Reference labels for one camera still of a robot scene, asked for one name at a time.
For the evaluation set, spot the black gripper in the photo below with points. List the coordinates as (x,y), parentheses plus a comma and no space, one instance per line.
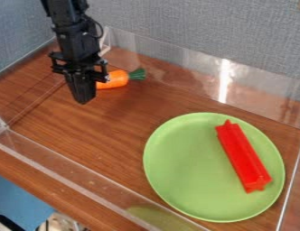
(81,74)

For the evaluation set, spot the orange toy carrot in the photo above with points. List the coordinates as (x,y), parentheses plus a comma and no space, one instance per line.
(121,77)

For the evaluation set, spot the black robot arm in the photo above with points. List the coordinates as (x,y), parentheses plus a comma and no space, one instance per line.
(77,60)

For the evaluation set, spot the green plate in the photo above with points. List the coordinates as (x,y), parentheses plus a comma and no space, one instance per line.
(191,173)

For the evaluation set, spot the clear acrylic back barrier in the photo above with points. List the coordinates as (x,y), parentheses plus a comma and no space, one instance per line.
(252,89)

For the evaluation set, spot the clear acrylic barrier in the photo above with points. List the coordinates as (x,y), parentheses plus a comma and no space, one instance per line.
(29,158)
(252,89)

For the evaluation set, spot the clear acrylic front barrier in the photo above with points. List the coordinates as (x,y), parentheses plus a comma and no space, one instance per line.
(29,158)

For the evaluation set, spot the red plastic block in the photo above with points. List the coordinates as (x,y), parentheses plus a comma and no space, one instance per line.
(245,161)

